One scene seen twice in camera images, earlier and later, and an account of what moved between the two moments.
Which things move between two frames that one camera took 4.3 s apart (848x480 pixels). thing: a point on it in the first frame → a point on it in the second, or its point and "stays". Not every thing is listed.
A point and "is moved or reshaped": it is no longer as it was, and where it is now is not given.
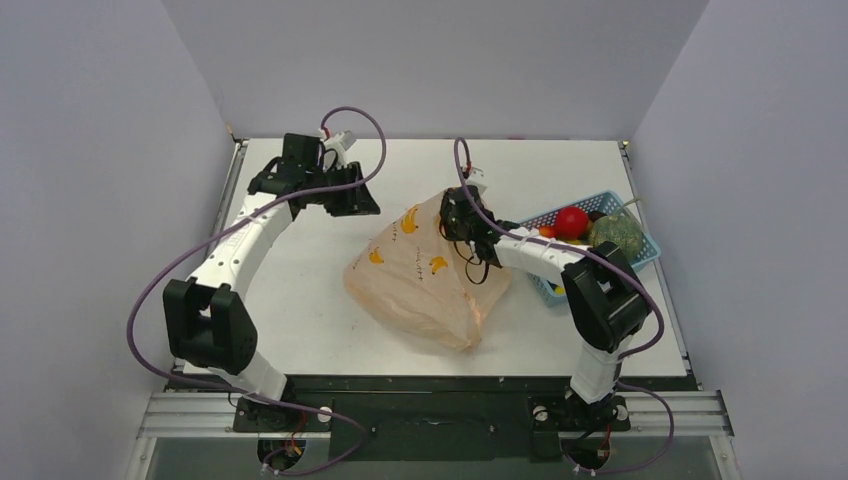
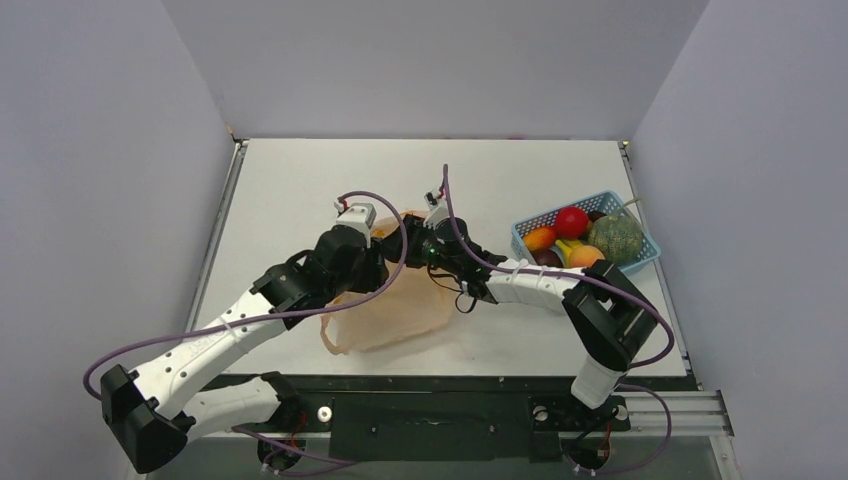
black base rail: x=430 y=420 stays
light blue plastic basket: x=606 y=203 stays
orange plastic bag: x=409 y=276 is moved or reshaped
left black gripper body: x=341 y=201 → x=367 y=275
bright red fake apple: x=571 y=223 stays
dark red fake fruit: x=595 y=214 stays
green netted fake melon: x=619 y=230 stays
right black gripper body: x=454 y=216 → x=411 y=245
